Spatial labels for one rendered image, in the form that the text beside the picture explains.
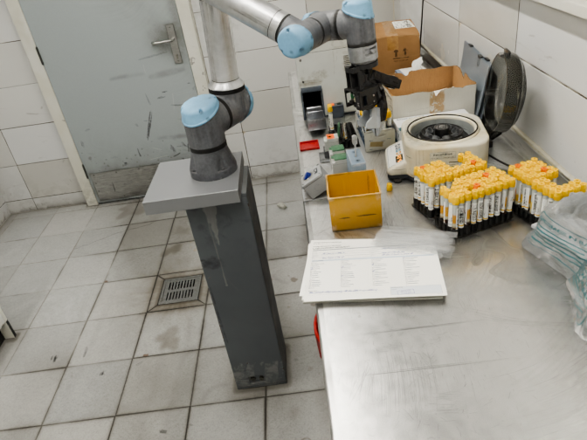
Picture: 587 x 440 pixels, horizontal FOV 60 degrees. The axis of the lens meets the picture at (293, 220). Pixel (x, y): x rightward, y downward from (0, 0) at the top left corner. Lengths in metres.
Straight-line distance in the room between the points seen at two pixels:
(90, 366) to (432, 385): 1.83
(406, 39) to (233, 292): 1.33
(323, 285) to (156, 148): 2.56
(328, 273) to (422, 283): 0.21
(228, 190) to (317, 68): 0.69
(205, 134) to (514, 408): 1.08
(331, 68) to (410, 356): 1.28
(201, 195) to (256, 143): 2.02
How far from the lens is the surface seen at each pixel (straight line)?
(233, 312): 1.87
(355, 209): 1.30
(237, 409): 2.10
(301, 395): 2.08
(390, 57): 2.42
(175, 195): 1.56
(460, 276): 1.17
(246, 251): 1.70
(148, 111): 3.46
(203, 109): 1.54
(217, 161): 1.59
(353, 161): 1.45
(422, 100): 1.80
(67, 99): 3.58
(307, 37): 1.29
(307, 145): 1.82
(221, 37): 1.60
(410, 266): 1.17
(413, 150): 1.48
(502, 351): 1.02
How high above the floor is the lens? 1.61
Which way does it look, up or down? 32 degrees down
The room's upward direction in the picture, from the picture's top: 9 degrees counter-clockwise
